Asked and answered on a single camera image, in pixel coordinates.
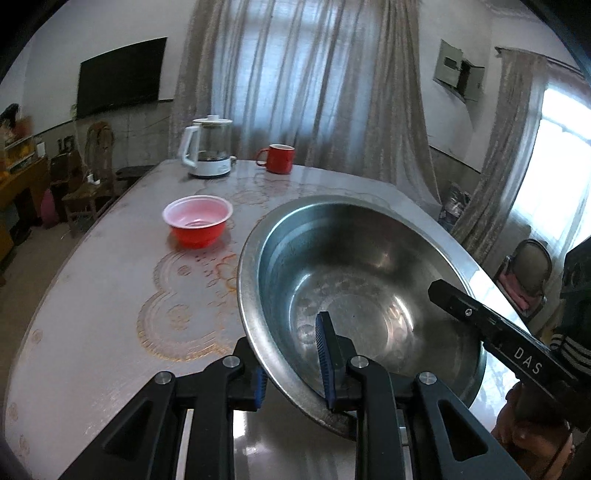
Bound bright window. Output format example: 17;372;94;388
508;76;591;259

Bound narrow beige curtain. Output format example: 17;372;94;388
450;46;550;266

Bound wide beige sheer curtain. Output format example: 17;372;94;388
168;0;441;217

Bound dark small cabinet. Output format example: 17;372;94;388
48;150;86;204

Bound pile of plastic bags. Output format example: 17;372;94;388
438;182;472;232

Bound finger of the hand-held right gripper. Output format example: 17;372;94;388
428;279;498;346

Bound red plastic bowl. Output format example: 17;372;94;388
163;195;233;248

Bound pink object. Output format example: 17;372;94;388
41;191;59;228

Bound person's right hand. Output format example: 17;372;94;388
491;385;578;480

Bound stainless steel bowl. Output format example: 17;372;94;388
236;195;488;439

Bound ornament display shelf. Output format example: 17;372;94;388
0;104;38;174

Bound dark chair with pink cushion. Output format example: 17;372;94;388
494;239;552;324

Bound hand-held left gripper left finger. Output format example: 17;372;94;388
60;337;269;480

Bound white glass electric kettle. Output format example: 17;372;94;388
180;115;234;179

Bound red mug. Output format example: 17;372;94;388
255;144;296;175

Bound curtain rod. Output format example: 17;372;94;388
494;46;583;73

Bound lace table mat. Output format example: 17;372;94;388
137;178;402;361

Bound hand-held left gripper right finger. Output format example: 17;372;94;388
314;311;532;480

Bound grey wall electrical box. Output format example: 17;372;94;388
433;39;485;104

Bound carved wooden chair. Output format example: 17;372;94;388
62;121;116;236

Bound black wall television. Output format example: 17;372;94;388
75;37;168;118

